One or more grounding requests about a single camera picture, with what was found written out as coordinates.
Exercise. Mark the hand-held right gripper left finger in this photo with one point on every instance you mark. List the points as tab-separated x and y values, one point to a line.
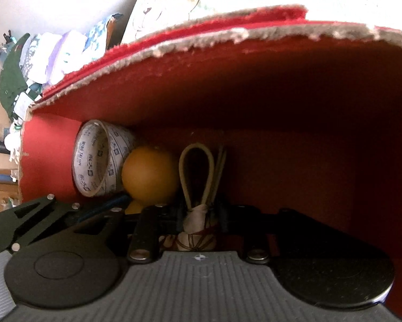
169	218

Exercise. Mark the pile of printed cloths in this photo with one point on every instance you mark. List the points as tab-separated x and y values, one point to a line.
60	57

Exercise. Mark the white printed blanket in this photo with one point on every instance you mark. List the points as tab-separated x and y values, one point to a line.
167	3

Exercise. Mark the printed tape roll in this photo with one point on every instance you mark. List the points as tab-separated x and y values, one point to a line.
93	161

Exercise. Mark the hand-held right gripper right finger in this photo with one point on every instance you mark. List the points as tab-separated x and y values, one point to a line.
225	222

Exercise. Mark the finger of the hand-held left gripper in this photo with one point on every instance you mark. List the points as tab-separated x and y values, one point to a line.
26	219

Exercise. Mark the orange ball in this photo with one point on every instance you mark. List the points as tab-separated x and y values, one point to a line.
150	174

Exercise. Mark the thin beige sticks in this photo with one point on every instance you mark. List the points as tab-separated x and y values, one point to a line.
221	164

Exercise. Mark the red cardboard box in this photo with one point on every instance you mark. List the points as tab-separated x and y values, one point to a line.
254	107

